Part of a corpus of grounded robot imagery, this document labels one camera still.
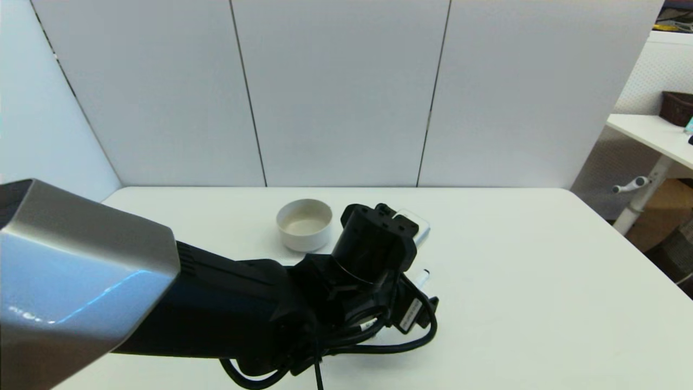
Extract white round bowl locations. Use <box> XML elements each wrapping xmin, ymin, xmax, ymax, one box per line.
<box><xmin>276</xmin><ymin>198</ymin><xmax>334</xmax><ymax>253</ymax></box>

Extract white side table leg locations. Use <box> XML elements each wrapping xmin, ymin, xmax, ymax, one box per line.
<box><xmin>613</xmin><ymin>155</ymin><xmax>674</xmax><ymax>236</ymax></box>

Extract brown cardboard box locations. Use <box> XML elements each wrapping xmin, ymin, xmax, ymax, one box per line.
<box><xmin>625</xmin><ymin>178</ymin><xmax>693</xmax><ymax>253</ymax></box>

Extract white side table top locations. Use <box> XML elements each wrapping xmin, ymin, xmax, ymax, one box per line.
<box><xmin>606</xmin><ymin>113</ymin><xmax>693</xmax><ymax>171</ymax></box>

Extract dark brown woven basket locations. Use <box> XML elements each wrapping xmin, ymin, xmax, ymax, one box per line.
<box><xmin>659</xmin><ymin>90</ymin><xmax>693</xmax><ymax>128</ymax></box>

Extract white pegboard panel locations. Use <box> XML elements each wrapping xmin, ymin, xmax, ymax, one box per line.
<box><xmin>613</xmin><ymin>31</ymin><xmax>693</xmax><ymax>116</ymax></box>

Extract yellow and black clutter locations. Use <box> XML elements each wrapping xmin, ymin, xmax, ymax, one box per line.
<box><xmin>653</xmin><ymin>0</ymin><xmax>693</xmax><ymax>34</ymax></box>

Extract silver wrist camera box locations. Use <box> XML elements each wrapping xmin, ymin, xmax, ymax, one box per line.
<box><xmin>392</xmin><ymin>208</ymin><xmax>432</xmax><ymax>249</ymax></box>

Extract white cable label tag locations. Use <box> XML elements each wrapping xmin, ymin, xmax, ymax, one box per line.
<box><xmin>399</xmin><ymin>298</ymin><xmax>423</xmax><ymax>333</ymax></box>

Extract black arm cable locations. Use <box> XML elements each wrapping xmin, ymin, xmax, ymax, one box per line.
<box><xmin>219</xmin><ymin>275</ymin><xmax>440</xmax><ymax>390</ymax></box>

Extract white crank handle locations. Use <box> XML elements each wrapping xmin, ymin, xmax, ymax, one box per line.
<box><xmin>612</xmin><ymin>176</ymin><xmax>650</xmax><ymax>194</ymax></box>

